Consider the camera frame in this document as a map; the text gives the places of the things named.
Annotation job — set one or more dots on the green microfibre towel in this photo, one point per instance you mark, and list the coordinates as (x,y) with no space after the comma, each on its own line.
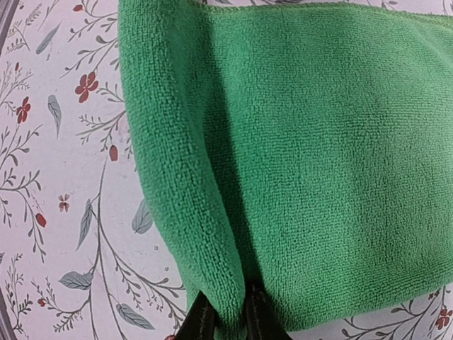
(307,147)

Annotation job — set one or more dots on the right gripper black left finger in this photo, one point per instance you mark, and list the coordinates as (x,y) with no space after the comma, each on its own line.
(200,322)

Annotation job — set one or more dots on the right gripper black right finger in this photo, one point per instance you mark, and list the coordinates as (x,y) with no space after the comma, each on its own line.
(260,321)

